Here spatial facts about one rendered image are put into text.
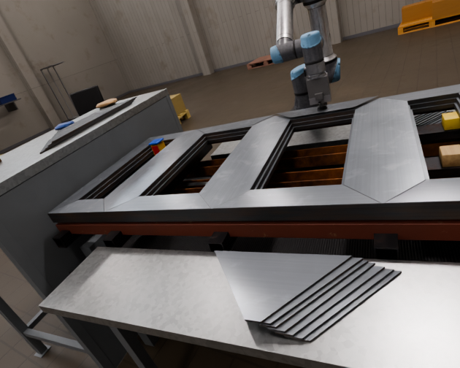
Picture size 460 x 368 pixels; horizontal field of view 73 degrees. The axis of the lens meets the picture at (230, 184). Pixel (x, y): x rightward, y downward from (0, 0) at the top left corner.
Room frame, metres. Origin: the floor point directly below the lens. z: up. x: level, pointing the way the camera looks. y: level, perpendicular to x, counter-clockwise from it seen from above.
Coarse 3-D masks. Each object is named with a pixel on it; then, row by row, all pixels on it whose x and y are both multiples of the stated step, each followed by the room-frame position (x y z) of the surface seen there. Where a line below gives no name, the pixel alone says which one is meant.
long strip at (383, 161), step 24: (360, 120) 1.03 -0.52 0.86; (384, 120) 0.96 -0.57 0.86; (408, 120) 0.90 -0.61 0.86; (360, 144) 0.86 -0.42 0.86; (384, 144) 0.81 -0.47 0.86; (408, 144) 0.76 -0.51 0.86; (360, 168) 0.72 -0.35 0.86; (384, 168) 0.68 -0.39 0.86; (408, 168) 0.65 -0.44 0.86; (360, 192) 0.62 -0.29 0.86; (384, 192) 0.59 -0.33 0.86
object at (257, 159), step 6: (246, 156) 1.06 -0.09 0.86; (252, 156) 1.04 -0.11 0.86; (258, 156) 1.02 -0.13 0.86; (264, 156) 1.01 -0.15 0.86; (228, 162) 1.07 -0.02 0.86; (234, 162) 1.05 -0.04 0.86; (240, 162) 1.03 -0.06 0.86; (246, 162) 1.01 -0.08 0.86; (252, 162) 1.00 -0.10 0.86; (258, 162) 0.98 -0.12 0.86; (264, 162) 0.96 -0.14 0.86
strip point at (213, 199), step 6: (210, 192) 0.88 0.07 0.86; (216, 192) 0.87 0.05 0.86; (222, 192) 0.85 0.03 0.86; (228, 192) 0.84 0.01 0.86; (234, 192) 0.83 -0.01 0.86; (240, 192) 0.82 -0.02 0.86; (204, 198) 0.86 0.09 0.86; (210, 198) 0.84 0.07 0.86; (216, 198) 0.83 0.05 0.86; (222, 198) 0.82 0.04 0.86; (228, 198) 0.81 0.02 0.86; (210, 204) 0.80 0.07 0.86; (216, 204) 0.79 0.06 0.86
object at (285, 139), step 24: (456, 96) 0.98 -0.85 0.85; (312, 120) 1.24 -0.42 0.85; (336, 120) 1.19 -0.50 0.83; (168, 144) 1.64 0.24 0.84; (120, 168) 1.45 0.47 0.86; (168, 168) 1.22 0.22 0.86; (264, 168) 0.94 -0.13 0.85; (96, 192) 1.29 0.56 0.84; (144, 192) 1.07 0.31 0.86; (72, 216) 1.11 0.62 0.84; (96, 216) 1.04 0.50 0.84; (120, 216) 0.98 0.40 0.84; (144, 216) 0.92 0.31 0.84; (168, 216) 0.87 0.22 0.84; (192, 216) 0.82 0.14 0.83; (216, 216) 0.78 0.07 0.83; (240, 216) 0.74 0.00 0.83; (264, 216) 0.70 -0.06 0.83; (288, 216) 0.67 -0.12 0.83; (312, 216) 0.64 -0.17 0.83; (336, 216) 0.61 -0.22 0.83; (360, 216) 0.58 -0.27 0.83; (384, 216) 0.55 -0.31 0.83; (408, 216) 0.53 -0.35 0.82; (432, 216) 0.50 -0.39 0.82; (456, 216) 0.48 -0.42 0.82
